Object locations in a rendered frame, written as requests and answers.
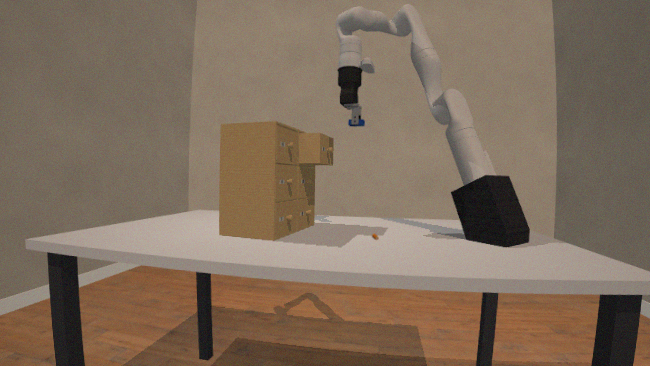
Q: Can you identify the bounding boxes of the brown wooden drawer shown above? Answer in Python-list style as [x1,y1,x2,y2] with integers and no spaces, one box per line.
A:
[299,133,334,165]
[275,164,298,199]
[276,125,298,163]
[298,197,314,229]
[275,200,297,238]
[298,167,315,197]

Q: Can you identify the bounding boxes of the small tan wooden chest of drawers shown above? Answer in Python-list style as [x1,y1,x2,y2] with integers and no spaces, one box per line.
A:
[219,121,315,241]

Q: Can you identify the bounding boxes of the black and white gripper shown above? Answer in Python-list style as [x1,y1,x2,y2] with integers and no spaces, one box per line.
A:
[338,51,375,125]

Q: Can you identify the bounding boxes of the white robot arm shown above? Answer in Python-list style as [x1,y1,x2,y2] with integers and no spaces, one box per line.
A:
[336,4,496,185]

